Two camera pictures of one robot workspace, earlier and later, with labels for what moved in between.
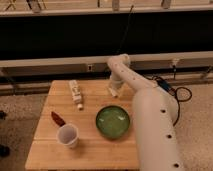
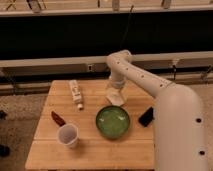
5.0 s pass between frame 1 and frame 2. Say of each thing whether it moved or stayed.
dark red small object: stayed
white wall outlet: stayed
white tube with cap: stayed
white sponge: moved
